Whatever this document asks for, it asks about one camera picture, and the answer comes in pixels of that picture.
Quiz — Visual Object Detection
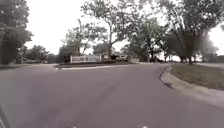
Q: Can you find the pale concrete kerb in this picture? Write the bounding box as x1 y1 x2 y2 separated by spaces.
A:
159 65 224 108

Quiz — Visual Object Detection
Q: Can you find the grass verge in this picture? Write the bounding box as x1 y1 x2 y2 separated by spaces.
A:
169 62 224 92

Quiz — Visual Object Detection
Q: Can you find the white fence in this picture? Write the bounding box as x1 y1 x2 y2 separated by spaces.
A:
69 54 102 64

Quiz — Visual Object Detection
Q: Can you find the large dark tree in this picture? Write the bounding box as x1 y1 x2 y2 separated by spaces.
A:
0 0 34 66

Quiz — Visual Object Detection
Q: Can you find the row of trees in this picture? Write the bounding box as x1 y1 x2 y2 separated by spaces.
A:
58 0 224 65

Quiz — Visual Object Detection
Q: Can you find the grey asphalt road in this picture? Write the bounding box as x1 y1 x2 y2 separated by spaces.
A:
0 62 224 128

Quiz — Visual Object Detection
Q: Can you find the planted traffic island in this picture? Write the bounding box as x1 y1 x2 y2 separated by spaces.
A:
54 59 134 70

